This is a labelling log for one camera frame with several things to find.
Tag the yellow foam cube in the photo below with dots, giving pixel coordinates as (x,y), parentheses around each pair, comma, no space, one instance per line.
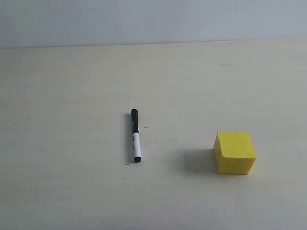
(234,153)

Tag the black and white marker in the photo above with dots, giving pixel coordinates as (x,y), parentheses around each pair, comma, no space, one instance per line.
(136,136)

